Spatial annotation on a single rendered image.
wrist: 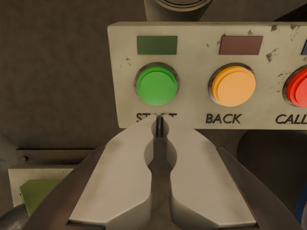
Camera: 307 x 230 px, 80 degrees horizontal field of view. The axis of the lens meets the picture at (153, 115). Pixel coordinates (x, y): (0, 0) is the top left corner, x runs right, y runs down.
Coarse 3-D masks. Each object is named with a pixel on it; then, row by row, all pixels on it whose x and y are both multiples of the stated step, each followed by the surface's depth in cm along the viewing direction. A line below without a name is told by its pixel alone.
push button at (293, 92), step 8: (304, 72) 17; (296, 80) 17; (304, 80) 17; (288, 88) 18; (296, 88) 18; (304, 88) 17; (288, 96) 19; (296, 96) 18; (304, 96) 18; (296, 104) 19; (304, 104) 18
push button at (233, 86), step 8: (224, 72) 17; (232, 72) 17; (240, 72) 17; (248, 72) 17; (216, 80) 18; (224, 80) 17; (232, 80) 17; (240, 80) 17; (248, 80) 17; (216, 88) 18; (224, 88) 18; (232, 88) 18; (240, 88) 18; (248, 88) 18; (216, 96) 18; (224, 96) 18; (232, 96) 18; (240, 96) 18; (248, 96) 18; (224, 104) 19; (232, 104) 18; (240, 104) 19
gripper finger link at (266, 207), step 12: (228, 156) 9; (228, 168) 8; (240, 168) 8; (240, 180) 8; (252, 180) 8; (240, 192) 7; (252, 192) 7; (264, 192) 7; (252, 204) 7; (264, 204) 7; (276, 204) 7; (264, 216) 6; (276, 216) 6; (288, 216) 6; (228, 228) 6; (240, 228) 6; (252, 228) 6; (264, 228) 6; (276, 228) 6; (288, 228) 6; (300, 228) 6
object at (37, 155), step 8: (16, 152) 82; (24, 152) 82; (32, 152) 82; (40, 152) 82; (48, 152) 82; (56, 152) 82; (64, 152) 82; (72, 152) 81; (80, 152) 81; (88, 152) 81; (24, 160) 81; (32, 160) 82; (40, 160) 82; (48, 160) 82; (56, 160) 82; (64, 160) 82; (72, 160) 82; (80, 160) 82
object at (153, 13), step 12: (144, 0) 31; (156, 0) 25; (168, 0) 25; (180, 0) 25; (192, 0) 25; (204, 0) 25; (156, 12) 29; (168, 12) 27; (180, 12) 26; (192, 12) 27; (204, 12) 32
